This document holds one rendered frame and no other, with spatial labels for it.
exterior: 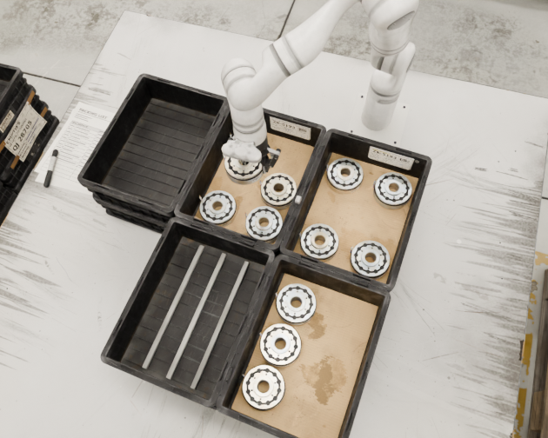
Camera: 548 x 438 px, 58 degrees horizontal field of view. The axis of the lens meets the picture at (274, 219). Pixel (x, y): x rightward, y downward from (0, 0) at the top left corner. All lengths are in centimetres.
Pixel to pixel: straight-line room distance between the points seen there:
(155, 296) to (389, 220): 67
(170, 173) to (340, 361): 72
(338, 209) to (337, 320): 31
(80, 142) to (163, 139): 36
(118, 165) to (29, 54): 175
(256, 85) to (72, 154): 98
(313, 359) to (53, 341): 75
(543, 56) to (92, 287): 249
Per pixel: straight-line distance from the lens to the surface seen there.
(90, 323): 157
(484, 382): 150
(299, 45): 98
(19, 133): 235
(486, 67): 294
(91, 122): 187
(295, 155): 150
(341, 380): 129
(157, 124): 163
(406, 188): 144
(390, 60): 137
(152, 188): 151
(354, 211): 142
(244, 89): 97
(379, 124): 158
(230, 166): 128
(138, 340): 137
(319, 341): 130
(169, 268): 140
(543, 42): 316
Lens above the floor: 211
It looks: 66 degrees down
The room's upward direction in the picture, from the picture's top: 7 degrees counter-clockwise
